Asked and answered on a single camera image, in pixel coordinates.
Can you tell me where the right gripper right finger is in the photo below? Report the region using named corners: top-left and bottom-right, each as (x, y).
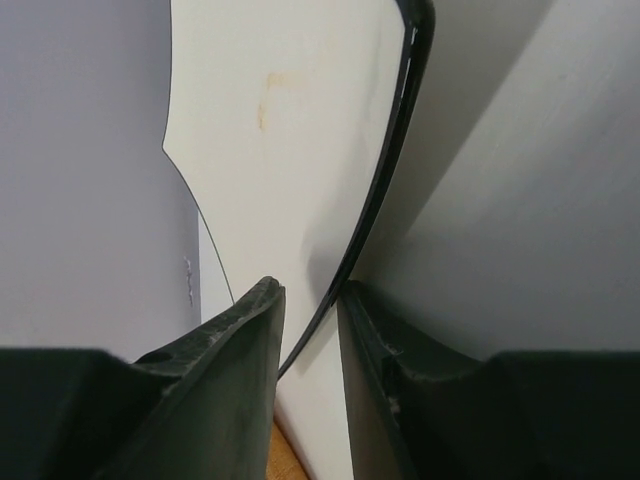
top-left (337, 281), bottom-right (639, 479)

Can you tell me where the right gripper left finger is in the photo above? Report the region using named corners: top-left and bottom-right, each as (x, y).
top-left (1, 277), bottom-right (286, 479)

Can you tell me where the orange cloth napkin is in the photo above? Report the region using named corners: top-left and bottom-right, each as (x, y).
top-left (265, 415), bottom-right (313, 480)

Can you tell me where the white square plate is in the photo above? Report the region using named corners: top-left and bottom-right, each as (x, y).
top-left (160, 0), bottom-right (436, 480)

